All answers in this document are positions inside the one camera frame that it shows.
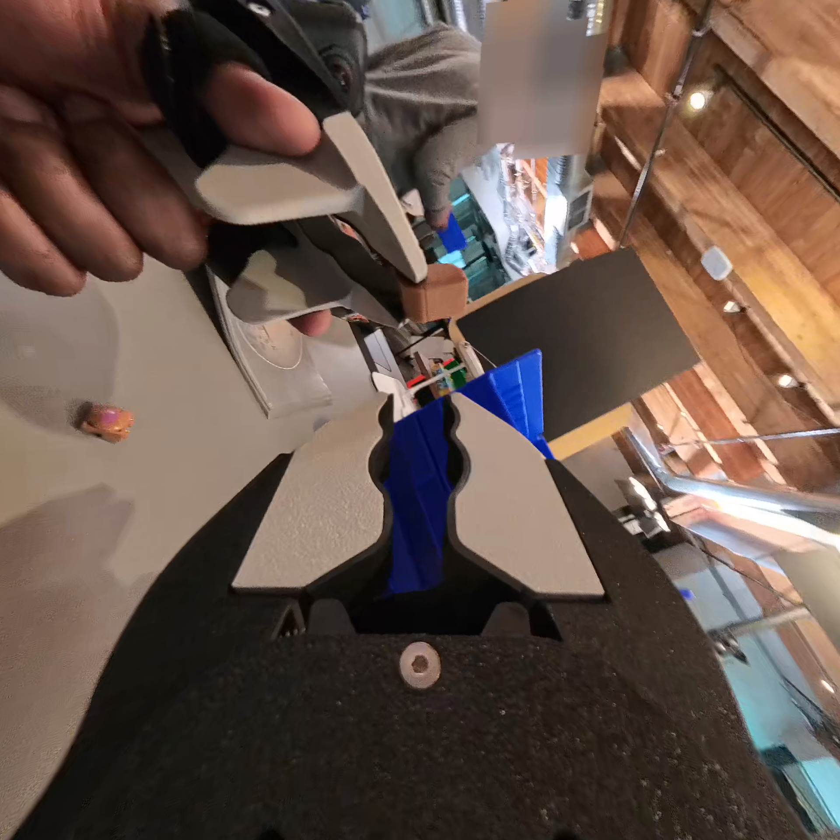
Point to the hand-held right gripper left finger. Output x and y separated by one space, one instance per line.
315 519

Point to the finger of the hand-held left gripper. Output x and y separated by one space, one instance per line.
282 282
335 177

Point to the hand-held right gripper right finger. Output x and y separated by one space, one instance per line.
519 512

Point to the small orange brick assembly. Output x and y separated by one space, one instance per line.
436 294

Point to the grey desk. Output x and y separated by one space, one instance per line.
92 551

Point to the person's left hand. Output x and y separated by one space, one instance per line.
79 145

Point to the person's brown jacket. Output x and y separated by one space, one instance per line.
420 105

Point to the black board with wooden edge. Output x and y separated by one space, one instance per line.
591 341

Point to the small brown brick piece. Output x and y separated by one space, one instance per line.
105 421

